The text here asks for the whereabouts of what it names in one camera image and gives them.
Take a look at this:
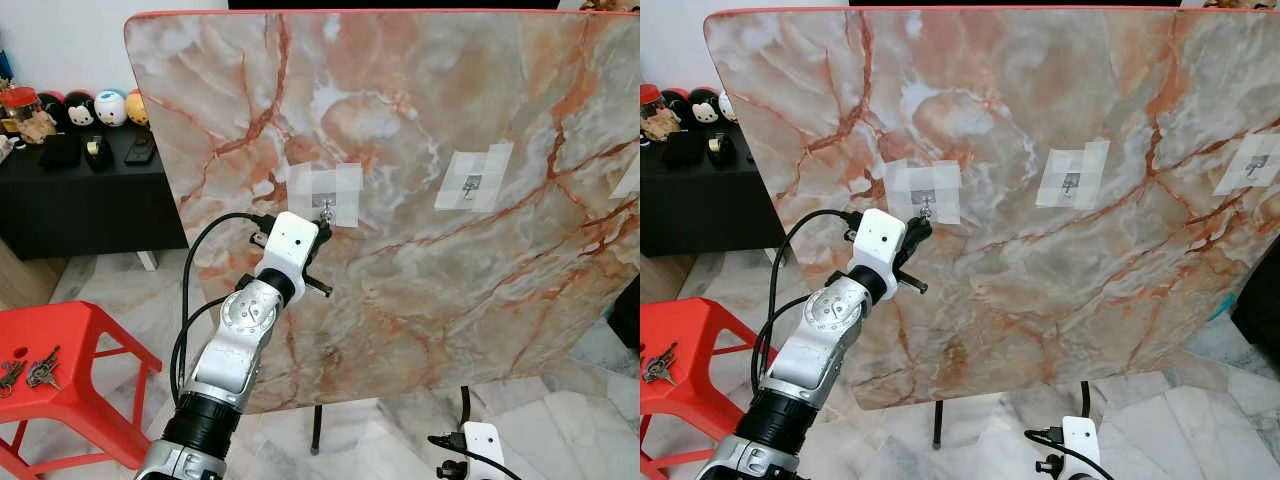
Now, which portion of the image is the red plastic stool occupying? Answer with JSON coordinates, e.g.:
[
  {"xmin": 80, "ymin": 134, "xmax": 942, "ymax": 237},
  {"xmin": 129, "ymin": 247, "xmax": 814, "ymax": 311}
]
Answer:
[
  {"xmin": 0, "ymin": 300, "xmax": 164, "ymax": 479},
  {"xmin": 640, "ymin": 297, "xmax": 758, "ymax": 479}
]

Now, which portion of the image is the marble pattern folding table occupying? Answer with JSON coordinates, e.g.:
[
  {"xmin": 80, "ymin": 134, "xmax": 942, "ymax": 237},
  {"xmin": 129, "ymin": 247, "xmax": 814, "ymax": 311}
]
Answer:
[
  {"xmin": 703, "ymin": 5, "xmax": 1280, "ymax": 449},
  {"xmin": 123, "ymin": 8, "xmax": 641, "ymax": 456}
]

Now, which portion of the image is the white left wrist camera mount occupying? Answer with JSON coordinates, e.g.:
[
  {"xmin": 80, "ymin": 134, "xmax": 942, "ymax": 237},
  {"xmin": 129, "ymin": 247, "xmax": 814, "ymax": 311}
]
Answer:
[
  {"xmin": 847, "ymin": 208, "xmax": 909, "ymax": 291},
  {"xmin": 255, "ymin": 211, "xmax": 320, "ymax": 291}
]

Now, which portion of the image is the taped metal wall hook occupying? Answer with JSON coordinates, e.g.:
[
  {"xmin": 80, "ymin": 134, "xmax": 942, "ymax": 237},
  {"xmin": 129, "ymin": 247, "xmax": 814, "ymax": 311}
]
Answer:
[
  {"xmin": 286, "ymin": 161, "xmax": 364, "ymax": 229},
  {"xmin": 884, "ymin": 158, "xmax": 963, "ymax": 226},
  {"xmin": 434, "ymin": 141, "xmax": 515, "ymax": 214},
  {"xmin": 1035, "ymin": 138, "xmax": 1111, "ymax": 211},
  {"xmin": 1212, "ymin": 130, "xmax": 1280, "ymax": 198}
]

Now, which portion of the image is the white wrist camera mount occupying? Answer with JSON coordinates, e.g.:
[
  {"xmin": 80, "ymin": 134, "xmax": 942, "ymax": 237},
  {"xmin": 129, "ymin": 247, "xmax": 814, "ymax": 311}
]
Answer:
[
  {"xmin": 1060, "ymin": 415, "xmax": 1103, "ymax": 480},
  {"xmin": 255, "ymin": 211, "xmax": 320, "ymax": 291},
  {"xmin": 461, "ymin": 420, "xmax": 506, "ymax": 480},
  {"xmin": 847, "ymin": 208, "xmax": 909, "ymax": 291}
]

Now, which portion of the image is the red lid plastic jar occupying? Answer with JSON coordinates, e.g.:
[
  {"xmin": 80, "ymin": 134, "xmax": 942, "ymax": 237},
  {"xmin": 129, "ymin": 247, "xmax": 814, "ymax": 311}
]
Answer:
[
  {"xmin": 0, "ymin": 86, "xmax": 43, "ymax": 136},
  {"xmin": 640, "ymin": 83, "xmax": 669, "ymax": 126}
]

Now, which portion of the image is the black wallet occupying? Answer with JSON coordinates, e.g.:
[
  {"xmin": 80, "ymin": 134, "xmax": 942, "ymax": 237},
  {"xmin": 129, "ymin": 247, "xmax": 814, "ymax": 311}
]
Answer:
[
  {"xmin": 660, "ymin": 130, "xmax": 704, "ymax": 167},
  {"xmin": 40, "ymin": 133, "xmax": 83, "ymax": 169}
]

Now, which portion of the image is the black low bench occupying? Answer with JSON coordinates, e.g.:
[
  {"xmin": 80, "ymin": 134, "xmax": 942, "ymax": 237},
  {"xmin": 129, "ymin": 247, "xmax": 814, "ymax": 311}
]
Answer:
[
  {"xmin": 0, "ymin": 125, "xmax": 190, "ymax": 262},
  {"xmin": 640, "ymin": 120, "xmax": 786, "ymax": 259}
]

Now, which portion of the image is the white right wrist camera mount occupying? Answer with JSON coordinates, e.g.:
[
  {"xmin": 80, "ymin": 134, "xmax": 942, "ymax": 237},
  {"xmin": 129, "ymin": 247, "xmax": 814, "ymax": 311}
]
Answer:
[
  {"xmin": 1060, "ymin": 415, "xmax": 1103, "ymax": 480},
  {"xmin": 461, "ymin": 420, "xmax": 506, "ymax": 480}
]

